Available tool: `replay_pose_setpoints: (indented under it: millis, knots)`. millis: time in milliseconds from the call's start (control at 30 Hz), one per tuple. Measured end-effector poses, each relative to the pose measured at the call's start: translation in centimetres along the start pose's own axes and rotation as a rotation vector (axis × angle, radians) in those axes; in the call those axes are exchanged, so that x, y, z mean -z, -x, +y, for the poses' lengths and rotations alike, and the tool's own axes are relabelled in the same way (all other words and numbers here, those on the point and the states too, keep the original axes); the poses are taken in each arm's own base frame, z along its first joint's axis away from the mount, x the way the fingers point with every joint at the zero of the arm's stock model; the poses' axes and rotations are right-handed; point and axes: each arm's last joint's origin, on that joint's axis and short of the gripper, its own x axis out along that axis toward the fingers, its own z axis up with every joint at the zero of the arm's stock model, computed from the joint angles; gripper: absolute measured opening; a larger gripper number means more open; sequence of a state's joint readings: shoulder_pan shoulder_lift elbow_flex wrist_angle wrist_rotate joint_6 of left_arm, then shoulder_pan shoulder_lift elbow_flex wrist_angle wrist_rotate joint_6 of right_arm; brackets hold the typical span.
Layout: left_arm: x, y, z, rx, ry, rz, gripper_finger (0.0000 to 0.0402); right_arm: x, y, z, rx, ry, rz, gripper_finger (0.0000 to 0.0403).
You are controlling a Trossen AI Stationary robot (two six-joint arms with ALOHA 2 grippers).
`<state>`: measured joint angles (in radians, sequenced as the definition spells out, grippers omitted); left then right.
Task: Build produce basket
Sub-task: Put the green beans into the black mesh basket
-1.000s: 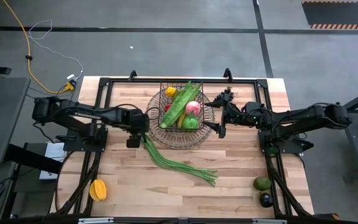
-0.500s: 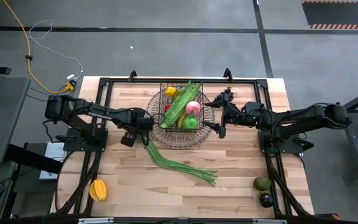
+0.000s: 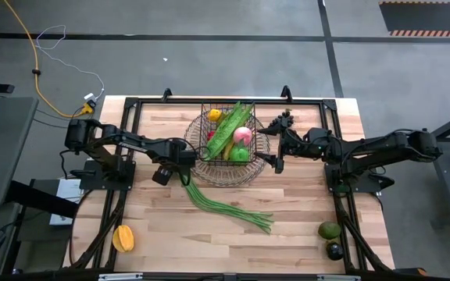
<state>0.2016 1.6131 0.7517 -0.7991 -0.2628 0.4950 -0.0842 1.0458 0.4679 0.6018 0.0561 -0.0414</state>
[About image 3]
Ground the black desk foot bar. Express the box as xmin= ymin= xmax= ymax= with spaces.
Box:
xmin=7 ymin=180 xmax=80 ymax=219

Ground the yellow-orange starfruit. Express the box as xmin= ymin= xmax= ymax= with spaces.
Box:
xmin=112 ymin=224 xmax=135 ymax=254

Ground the silver aluminium bracket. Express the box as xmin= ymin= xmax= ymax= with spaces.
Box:
xmin=98 ymin=272 xmax=144 ymax=281
xmin=317 ymin=274 xmax=361 ymax=281

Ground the black mat hazard-striped edge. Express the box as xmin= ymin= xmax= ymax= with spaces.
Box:
xmin=379 ymin=0 xmax=450 ymax=38

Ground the grey desk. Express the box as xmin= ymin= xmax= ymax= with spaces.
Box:
xmin=0 ymin=96 xmax=39 ymax=210

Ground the yellow lemon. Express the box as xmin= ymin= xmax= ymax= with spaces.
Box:
xmin=206 ymin=108 xmax=223 ymax=123

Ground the black metal stand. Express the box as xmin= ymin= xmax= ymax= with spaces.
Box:
xmin=406 ymin=105 xmax=450 ymax=229

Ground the yellow cable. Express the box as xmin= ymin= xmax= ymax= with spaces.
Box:
xmin=2 ymin=0 xmax=89 ymax=119

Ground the green leafy vegetable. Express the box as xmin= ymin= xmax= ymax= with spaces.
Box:
xmin=204 ymin=101 xmax=255 ymax=161

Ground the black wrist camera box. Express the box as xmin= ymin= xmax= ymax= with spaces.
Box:
xmin=152 ymin=166 xmax=174 ymax=187

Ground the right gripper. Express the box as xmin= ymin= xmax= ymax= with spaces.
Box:
xmin=253 ymin=116 xmax=332 ymax=175

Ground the black wire basket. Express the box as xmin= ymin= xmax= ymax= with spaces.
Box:
xmin=198 ymin=101 xmax=258 ymax=167

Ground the pink peach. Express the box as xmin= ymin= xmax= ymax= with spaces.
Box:
xmin=232 ymin=126 xmax=254 ymax=148

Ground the long green beans bunch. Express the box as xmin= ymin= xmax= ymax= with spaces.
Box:
xmin=180 ymin=171 xmax=275 ymax=235

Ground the wire mesh basket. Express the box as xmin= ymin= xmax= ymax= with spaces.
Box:
xmin=184 ymin=112 xmax=272 ymax=187

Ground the yellow banana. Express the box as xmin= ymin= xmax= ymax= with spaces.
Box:
xmin=222 ymin=139 xmax=236 ymax=161

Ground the dark green avocado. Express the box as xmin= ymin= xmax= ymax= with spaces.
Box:
xmin=325 ymin=241 xmax=345 ymax=261

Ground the dark purple grapes bunch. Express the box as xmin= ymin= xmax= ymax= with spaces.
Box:
xmin=267 ymin=110 xmax=295 ymax=130

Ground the white flat box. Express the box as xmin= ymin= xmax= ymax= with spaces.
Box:
xmin=48 ymin=178 xmax=84 ymax=226

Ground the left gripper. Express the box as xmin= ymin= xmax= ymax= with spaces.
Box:
xmin=157 ymin=137 xmax=199 ymax=187

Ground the yellow plug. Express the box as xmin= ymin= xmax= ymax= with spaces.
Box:
xmin=80 ymin=100 xmax=96 ymax=116

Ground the green apple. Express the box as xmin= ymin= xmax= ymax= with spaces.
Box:
xmin=228 ymin=144 xmax=251 ymax=165

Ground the white cable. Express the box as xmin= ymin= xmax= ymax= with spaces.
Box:
xmin=34 ymin=24 xmax=106 ymax=101

